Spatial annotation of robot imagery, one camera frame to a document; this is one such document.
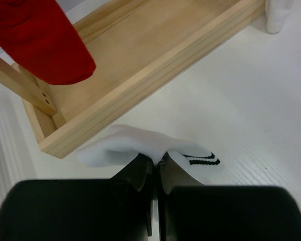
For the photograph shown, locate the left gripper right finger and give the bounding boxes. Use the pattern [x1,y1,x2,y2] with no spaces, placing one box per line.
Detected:
[157,154,301,240]

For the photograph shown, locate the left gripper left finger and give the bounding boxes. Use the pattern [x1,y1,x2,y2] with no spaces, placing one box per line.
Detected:
[0,154,154,240]

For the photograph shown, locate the white striped sock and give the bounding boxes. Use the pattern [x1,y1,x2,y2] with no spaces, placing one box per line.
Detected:
[76,125,220,167]

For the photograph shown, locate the red sock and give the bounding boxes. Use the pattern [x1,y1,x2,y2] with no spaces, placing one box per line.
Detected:
[0,1,96,85]

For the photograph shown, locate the wooden clothes rack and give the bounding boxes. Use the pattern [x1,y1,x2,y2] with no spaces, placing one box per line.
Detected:
[0,1,265,158]

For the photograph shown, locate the white undershirt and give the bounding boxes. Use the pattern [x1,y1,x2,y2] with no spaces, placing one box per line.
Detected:
[265,0,293,34]

